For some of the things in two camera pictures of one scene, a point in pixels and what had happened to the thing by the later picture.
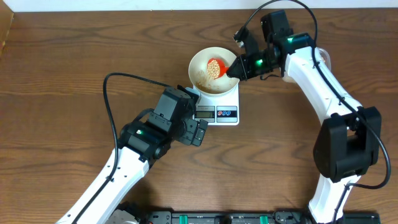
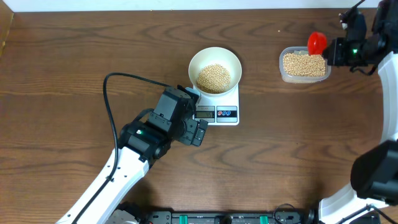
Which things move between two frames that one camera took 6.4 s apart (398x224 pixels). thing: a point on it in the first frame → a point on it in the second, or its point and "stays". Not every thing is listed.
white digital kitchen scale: [223, 110] stays
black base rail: [251, 217] stays
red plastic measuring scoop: [216, 68] → [316, 42]
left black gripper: [187, 137] stays
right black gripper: [245, 73] → [336, 58]
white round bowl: [198, 73] stays
